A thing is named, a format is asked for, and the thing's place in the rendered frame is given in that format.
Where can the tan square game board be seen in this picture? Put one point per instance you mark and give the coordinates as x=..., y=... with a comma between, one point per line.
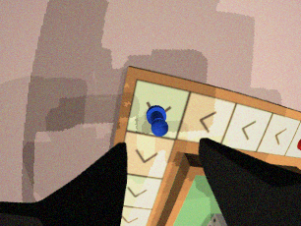
x=134, y=73

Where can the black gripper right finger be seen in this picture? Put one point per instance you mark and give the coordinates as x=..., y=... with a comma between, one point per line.
x=249, y=191

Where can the blue pawn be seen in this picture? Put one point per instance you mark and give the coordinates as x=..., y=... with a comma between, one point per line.
x=156, y=115

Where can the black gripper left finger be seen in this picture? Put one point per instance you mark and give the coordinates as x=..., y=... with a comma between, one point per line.
x=95, y=198

